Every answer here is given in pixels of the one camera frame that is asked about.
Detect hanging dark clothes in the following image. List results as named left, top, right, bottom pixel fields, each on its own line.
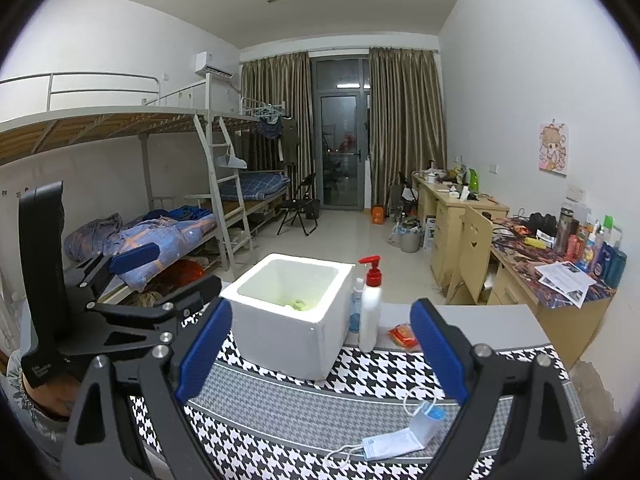
left=257, top=110, right=286, bottom=140

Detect red snack packet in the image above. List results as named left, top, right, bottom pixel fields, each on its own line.
left=387, top=324, right=421, bottom=350

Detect white printed papers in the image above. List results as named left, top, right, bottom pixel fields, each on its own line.
left=535, top=259, right=598, bottom=308

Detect plain wooden desk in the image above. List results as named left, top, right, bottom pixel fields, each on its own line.
left=411, top=170, right=511, bottom=286

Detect white air conditioner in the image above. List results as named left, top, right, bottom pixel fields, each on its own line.
left=195, top=51, right=234, bottom=80

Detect white foam box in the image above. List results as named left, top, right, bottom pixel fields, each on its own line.
left=220, top=252, right=356, bottom=383

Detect blue face mask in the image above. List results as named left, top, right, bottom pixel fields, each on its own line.
left=324, top=389, right=447, bottom=462

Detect cartoon wall poster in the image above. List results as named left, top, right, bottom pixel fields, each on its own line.
left=538, top=121, right=570, bottom=176

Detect grey bucket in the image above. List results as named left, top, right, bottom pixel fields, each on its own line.
left=400, top=222, right=423, bottom=252

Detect black bag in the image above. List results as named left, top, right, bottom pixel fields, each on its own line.
left=527, top=212, right=557, bottom=236

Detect glass balcony door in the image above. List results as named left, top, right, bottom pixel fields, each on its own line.
left=310, top=58, right=373, bottom=211

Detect blue mattress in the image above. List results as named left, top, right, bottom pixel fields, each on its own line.
left=217, top=170, right=291, bottom=200

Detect brown curtain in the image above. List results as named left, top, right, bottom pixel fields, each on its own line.
left=369, top=47, right=447, bottom=208
left=241, top=51, right=313, bottom=201

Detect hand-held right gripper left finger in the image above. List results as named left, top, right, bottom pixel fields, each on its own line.
left=59, top=297, right=233, bottom=480

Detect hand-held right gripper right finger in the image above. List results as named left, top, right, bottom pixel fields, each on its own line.
left=409, top=297, right=586, bottom=480

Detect black folding chair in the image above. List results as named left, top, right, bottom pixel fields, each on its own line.
left=276, top=172, right=321, bottom=237
left=397, top=172, right=421, bottom=216

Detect wooden desk printed cover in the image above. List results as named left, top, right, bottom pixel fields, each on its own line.
left=487, top=217, right=618, bottom=356

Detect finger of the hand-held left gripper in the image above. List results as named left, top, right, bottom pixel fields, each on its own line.
left=64, top=242, right=161, bottom=302
left=57, top=275, right=222, bottom=361

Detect wooden chair smiley cutout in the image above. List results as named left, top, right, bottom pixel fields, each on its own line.
left=446, top=203, right=496, bottom=306

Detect small blue clear bottle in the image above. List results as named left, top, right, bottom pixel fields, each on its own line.
left=349, top=277, right=365, bottom=335

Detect person's left forearm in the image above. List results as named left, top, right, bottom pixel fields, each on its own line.
left=0, top=355, right=76, bottom=441

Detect white pump bottle red top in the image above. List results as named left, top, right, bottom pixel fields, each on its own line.
left=358, top=256, right=383, bottom=353

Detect white metal bunk bed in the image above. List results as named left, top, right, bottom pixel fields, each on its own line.
left=0, top=72, right=251, bottom=311
left=212, top=92, right=296, bottom=226

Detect row of toiletry bottles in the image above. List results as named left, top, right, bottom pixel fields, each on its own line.
left=552, top=204, right=628, bottom=288

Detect red plastic bag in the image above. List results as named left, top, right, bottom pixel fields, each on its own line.
left=172, top=258, right=206, bottom=283

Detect black white houndstooth mat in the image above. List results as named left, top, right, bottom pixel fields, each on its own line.
left=130, top=327, right=598, bottom=480

